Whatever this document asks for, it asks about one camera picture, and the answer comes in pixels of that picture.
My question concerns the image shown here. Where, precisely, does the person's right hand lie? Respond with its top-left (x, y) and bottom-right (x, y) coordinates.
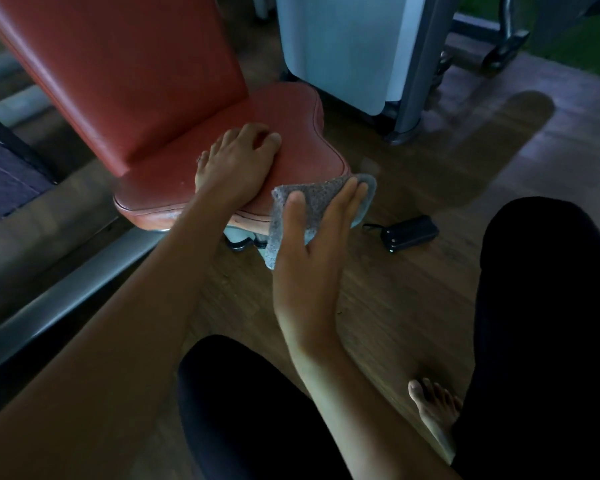
top-left (272, 177), bottom-right (370, 348)

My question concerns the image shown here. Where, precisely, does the person's left hand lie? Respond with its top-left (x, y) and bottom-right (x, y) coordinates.
top-left (195, 123), bottom-right (283, 211)

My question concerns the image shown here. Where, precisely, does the grey cleaning cloth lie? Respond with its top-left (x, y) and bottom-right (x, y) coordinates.
top-left (263, 174), bottom-right (378, 271)

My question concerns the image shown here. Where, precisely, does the person's right forearm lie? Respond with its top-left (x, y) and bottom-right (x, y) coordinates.
top-left (286, 339), bottom-right (462, 480)

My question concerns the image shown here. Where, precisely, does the person's left forearm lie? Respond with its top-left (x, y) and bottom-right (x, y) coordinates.
top-left (0, 195), bottom-right (251, 480)

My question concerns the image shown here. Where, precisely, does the red padded seat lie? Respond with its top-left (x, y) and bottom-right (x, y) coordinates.
top-left (113, 82), bottom-right (351, 231)

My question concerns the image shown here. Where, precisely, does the red padded backrest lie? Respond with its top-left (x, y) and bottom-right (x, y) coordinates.
top-left (0, 0), bottom-right (249, 178)

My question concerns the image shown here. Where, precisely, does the white weight stack cover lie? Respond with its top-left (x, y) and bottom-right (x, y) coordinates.
top-left (274, 0), bottom-right (429, 117)

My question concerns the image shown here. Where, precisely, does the purple floor mat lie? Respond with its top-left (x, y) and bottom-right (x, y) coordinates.
top-left (0, 109), bottom-right (57, 231)

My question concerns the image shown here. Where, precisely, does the person's left leg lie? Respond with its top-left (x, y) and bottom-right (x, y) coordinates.
top-left (177, 335), bottom-right (354, 480)

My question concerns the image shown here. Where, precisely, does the person's leg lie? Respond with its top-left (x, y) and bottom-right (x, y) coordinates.
top-left (177, 335), bottom-right (354, 480)
top-left (450, 197), bottom-right (600, 480)

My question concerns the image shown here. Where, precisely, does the person's bare foot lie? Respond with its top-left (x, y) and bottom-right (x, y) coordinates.
top-left (408, 378), bottom-right (464, 464)

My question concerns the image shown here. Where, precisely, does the black machine foot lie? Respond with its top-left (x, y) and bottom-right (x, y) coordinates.
top-left (481, 0), bottom-right (532, 71)

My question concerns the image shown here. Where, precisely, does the person's right leg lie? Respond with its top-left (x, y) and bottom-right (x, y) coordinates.
top-left (450, 197), bottom-right (600, 480)

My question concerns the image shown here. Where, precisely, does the white seat bracket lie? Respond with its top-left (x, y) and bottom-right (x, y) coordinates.
top-left (223, 225), bottom-right (269, 252)

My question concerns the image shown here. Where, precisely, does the black pouch with strap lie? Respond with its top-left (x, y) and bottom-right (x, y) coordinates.
top-left (362, 215), bottom-right (440, 255)

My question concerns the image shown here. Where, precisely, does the grey metal machine post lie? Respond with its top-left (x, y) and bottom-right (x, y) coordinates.
top-left (383, 0), bottom-right (462, 146)

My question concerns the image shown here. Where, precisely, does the grey metal frame rail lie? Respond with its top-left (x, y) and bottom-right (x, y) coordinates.
top-left (0, 227), bottom-right (167, 381)

